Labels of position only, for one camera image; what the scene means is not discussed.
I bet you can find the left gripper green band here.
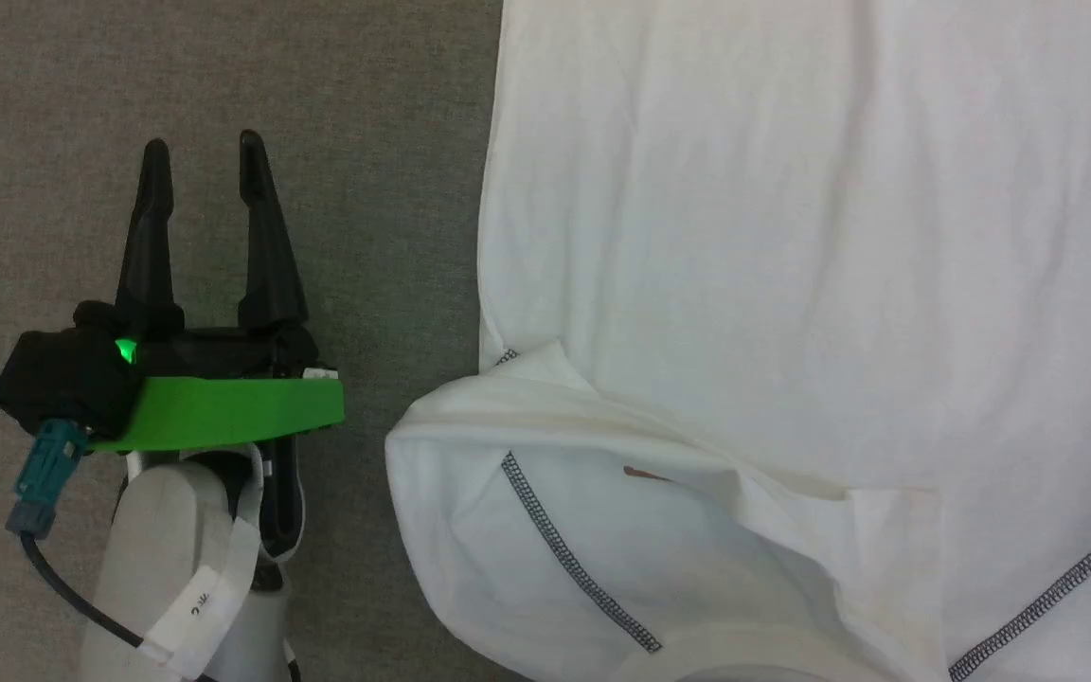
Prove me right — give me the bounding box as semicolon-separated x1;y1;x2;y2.
75;131;347;453

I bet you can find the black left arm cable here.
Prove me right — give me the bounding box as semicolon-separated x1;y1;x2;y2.
19;530;224;682

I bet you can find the teal cable connector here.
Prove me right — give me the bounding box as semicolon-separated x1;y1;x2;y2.
5;419;92;541

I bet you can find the grey fabric sofa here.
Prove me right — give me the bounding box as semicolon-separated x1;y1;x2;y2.
0;0;546;682

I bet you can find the white garment with grey stitching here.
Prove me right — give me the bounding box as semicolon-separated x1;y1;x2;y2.
385;0;1091;682

